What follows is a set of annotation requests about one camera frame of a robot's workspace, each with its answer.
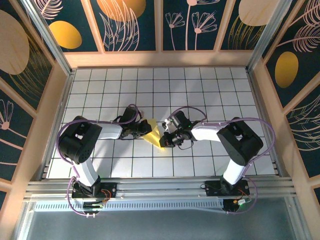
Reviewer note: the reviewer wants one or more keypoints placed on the black controller box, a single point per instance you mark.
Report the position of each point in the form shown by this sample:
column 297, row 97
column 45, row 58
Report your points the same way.
column 92, row 206
column 232, row 207

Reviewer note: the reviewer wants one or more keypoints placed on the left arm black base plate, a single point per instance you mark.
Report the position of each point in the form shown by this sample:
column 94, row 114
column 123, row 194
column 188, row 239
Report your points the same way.
column 110, row 187

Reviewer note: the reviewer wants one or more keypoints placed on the aluminium side rail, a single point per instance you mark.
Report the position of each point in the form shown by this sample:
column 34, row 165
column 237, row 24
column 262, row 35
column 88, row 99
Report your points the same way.
column 58, row 125
column 267, row 125

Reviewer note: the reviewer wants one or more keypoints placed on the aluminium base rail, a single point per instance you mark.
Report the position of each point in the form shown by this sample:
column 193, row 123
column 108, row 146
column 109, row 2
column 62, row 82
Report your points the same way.
column 160, row 190

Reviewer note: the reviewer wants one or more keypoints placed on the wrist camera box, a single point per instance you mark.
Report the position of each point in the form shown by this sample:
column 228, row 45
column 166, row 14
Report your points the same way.
column 142, row 114
column 168, row 126

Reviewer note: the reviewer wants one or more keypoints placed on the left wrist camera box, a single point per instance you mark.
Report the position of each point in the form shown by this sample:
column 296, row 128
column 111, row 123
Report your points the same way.
column 142, row 114

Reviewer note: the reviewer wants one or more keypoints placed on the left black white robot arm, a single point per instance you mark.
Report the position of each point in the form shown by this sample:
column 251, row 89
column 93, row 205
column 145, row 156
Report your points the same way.
column 80, row 140

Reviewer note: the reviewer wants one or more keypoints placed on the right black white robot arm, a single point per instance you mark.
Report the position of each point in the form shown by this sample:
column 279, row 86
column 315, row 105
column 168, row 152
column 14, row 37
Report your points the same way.
column 240, row 142

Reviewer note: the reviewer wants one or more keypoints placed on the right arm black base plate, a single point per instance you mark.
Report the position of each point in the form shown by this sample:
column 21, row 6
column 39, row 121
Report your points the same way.
column 212, row 188

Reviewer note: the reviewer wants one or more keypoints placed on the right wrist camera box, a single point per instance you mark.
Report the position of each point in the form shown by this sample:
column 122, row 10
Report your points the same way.
column 168, row 126

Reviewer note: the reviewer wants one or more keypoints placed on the aluminium frame post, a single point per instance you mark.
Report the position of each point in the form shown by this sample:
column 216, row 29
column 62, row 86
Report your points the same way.
column 266, row 37
column 50, row 37

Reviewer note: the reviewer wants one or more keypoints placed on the yellow paper sheet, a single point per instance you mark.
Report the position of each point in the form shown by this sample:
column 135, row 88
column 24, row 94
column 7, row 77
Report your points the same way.
column 155, row 136

